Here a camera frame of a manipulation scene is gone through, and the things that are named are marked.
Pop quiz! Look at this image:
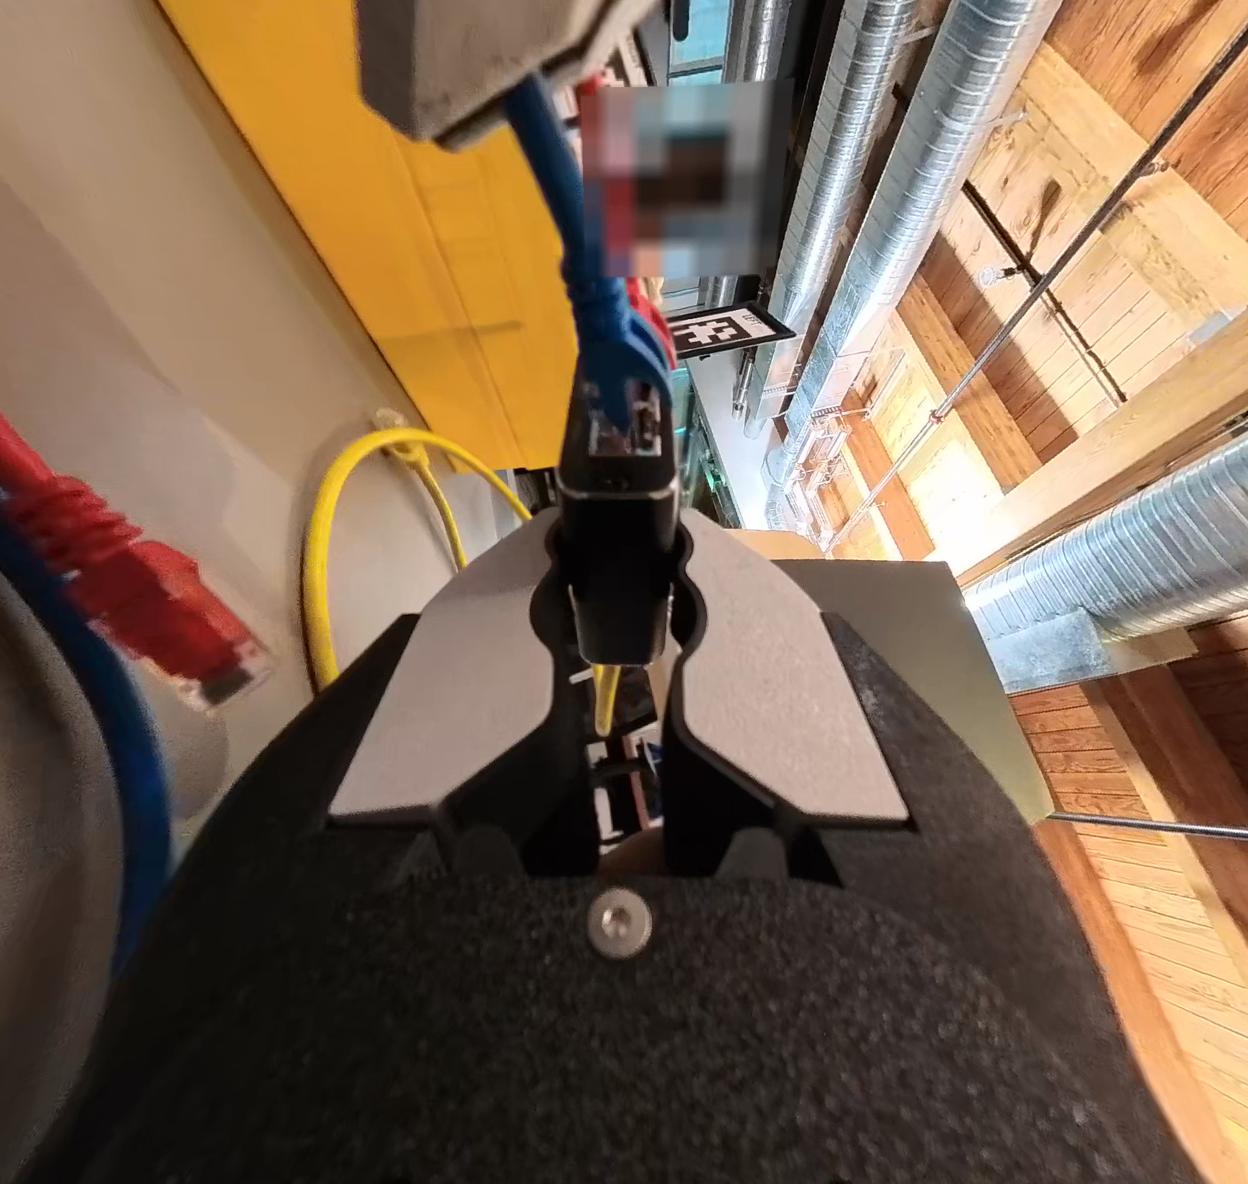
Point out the yellow ethernet cable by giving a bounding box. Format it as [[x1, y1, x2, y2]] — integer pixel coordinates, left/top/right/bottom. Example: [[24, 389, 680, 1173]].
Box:
[[302, 408, 625, 736]]

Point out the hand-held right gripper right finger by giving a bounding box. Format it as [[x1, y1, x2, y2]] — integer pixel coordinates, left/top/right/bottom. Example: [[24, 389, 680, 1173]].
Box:
[[663, 506, 918, 878]]

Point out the black printed tag board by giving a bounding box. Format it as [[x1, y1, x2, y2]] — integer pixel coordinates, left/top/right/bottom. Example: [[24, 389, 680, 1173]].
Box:
[[671, 300, 795, 362]]

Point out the black ethernet adapter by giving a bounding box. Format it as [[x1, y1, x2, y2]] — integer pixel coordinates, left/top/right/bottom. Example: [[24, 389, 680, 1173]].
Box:
[[554, 373, 684, 669]]

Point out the blue ethernet cable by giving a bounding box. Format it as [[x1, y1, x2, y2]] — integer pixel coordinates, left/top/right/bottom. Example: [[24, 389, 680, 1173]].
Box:
[[0, 73, 678, 985]]

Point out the grey ceiling panel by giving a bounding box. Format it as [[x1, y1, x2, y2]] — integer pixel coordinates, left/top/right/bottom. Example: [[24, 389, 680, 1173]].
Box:
[[780, 559, 1056, 826]]

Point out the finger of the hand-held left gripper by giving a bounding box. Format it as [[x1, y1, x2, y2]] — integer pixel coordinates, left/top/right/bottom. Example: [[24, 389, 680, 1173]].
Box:
[[349, 0, 707, 151]]

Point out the red ethernet cable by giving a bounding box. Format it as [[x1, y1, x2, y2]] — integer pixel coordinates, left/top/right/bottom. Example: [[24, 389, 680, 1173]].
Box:
[[0, 412, 274, 712]]

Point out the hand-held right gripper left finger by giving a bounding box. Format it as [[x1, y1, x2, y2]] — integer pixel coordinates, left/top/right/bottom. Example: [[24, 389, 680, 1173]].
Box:
[[330, 506, 597, 878]]

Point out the silver ventilation duct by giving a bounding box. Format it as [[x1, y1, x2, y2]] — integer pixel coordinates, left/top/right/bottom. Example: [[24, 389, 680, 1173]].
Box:
[[770, 0, 941, 327], [765, 0, 1088, 532], [965, 437, 1248, 692]]

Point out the thin metal rod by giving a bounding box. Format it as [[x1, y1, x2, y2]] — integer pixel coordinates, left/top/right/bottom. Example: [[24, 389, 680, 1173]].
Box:
[[823, 59, 1248, 546], [1044, 811, 1248, 843]]

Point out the yellow plastic bin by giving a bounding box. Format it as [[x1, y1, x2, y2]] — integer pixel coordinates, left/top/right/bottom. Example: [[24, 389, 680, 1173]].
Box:
[[150, 0, 586, 468]]

